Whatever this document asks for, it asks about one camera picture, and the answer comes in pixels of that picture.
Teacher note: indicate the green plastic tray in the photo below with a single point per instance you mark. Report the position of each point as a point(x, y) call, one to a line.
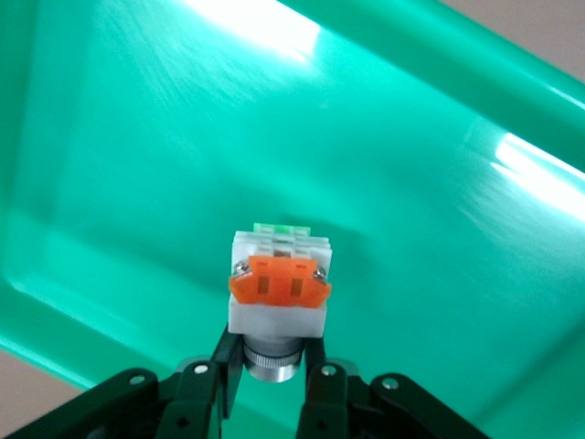
point(183, 137)

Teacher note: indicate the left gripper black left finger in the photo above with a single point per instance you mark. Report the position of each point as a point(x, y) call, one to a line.
point(137, 411)

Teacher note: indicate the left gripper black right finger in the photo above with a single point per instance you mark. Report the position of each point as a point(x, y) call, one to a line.
point(365, 411)

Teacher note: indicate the green button with orange block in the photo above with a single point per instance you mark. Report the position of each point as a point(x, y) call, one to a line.
point(279, 283)

